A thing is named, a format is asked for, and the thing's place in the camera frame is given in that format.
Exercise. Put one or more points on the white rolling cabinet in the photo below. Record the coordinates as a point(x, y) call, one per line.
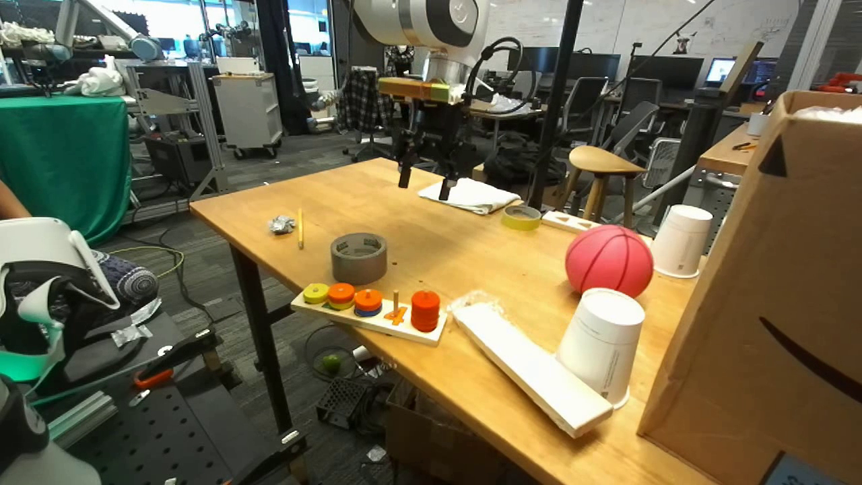
point(246, 112)

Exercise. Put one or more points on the black perforated platform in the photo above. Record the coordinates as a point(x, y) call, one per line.
point(162, 439)

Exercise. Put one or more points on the pink mini basketball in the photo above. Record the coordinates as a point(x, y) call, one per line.
point(609, 263)

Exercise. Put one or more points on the yellow clear tape roll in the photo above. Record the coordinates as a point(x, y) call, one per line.
point(522, 219)

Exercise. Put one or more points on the grey office chair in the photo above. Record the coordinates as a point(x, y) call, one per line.
point(635, 124)

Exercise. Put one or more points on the white folded cloth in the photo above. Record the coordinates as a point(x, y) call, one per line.
point(541, 372)

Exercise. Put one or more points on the lit computer screen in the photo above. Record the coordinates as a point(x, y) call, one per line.
point(724, 71)

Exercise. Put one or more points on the black mesh office chair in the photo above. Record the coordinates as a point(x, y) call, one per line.
point(585, 104)

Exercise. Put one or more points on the black metal pole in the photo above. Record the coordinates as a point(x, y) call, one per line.
point(556, 108)

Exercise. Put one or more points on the wooden top workbench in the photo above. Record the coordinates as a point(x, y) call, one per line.
point(731, 151)

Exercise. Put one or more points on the brown cardboard box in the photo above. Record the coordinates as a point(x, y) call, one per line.
point(448, 447)

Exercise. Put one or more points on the green cloth covered table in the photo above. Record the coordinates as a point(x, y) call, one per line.
point(63, 162)

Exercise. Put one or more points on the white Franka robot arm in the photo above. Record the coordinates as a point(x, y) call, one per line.
point(421, 21)

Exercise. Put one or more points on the plaid shirt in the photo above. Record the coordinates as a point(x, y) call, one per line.
point(364, 98)

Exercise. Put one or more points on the small crumpled foil piece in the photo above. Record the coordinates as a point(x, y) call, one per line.
point(281, 225)

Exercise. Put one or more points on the yellow pencil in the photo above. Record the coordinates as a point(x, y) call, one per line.
point(301, 229)

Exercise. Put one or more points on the black box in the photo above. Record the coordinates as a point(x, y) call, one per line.
point(355, 403)

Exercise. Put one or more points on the white paper cup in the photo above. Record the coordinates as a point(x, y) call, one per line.
point(603, 345)
point(682, 241)

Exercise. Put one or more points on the wooden slotted block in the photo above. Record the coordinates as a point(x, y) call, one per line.
point(570, 222)

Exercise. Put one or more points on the large cardboard shipping box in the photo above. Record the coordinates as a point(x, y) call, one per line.
point(763, 296)

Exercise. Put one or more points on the black computer monitor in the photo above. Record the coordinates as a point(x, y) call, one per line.
point(666, 71)

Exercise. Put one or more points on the green tennis ball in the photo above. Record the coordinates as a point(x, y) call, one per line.
point(329, 365)

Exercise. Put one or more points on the white folded towel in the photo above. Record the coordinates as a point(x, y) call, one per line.
point(475, 194)

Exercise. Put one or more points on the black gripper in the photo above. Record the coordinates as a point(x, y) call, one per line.
point(441, 131)

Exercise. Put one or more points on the red container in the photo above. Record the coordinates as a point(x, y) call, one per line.
point(845, 82)

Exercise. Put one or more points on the wide black monitor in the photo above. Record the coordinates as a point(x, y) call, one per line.
point(588, 59)

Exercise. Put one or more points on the clear plastic bag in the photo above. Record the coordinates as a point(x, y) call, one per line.
point(830, 112)

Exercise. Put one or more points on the wooden wrist camera bar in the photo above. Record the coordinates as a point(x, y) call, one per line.
point(407, 86)

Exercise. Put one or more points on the round wooden stool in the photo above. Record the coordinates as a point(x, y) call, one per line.
point(604, 162)

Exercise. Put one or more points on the grey duct tape roll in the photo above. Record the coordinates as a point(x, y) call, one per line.
point(360, 265)

